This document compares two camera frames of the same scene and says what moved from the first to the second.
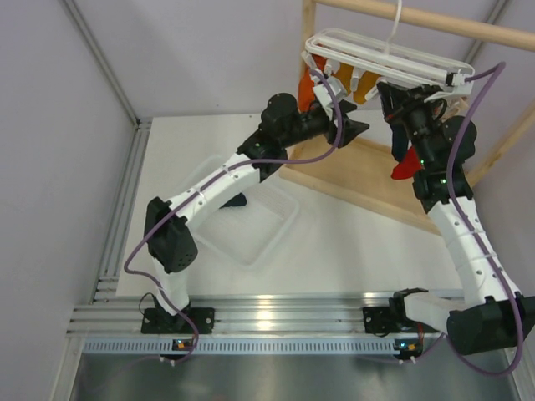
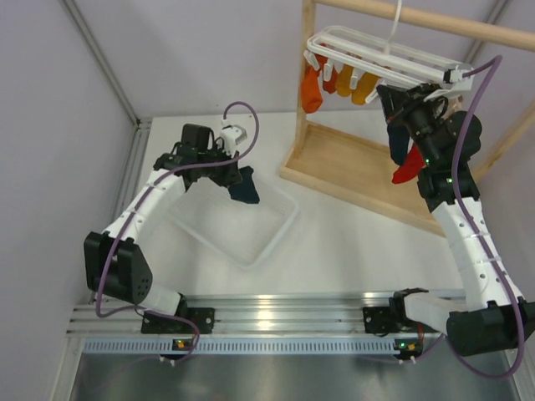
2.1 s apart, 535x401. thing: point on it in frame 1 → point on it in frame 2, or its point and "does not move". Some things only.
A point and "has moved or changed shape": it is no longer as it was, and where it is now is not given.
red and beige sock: (409, 167) does not move
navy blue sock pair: (399, 141) does not move
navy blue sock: (240, 200) has moved or changed shape
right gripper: (398, 103) does not move
